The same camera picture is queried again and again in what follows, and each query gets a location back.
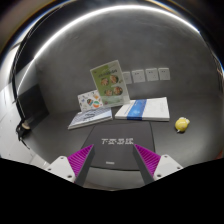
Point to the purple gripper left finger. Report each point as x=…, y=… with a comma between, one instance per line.
x=75, y=167

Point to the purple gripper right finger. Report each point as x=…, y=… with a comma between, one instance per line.
x=153, y=166

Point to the black mouse pad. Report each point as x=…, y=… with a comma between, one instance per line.
x=113, y=144

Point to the yellow computer mouse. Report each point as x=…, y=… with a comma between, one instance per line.
x=182, y=124

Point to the grey patterned book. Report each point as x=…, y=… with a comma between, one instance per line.
x=90, y=117

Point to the white blue book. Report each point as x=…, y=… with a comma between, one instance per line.
x=153, y=109

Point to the small white colourful card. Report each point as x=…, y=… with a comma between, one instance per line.
x=89, y=100

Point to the black monitor at left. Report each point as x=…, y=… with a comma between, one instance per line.
x=32, y=107

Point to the green upright picture book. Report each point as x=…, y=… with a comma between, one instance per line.
x=109, y=81

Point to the white wall socket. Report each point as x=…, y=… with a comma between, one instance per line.
x=138, y=76
x=164, y=74
x=152, y=74
x=127, y=77

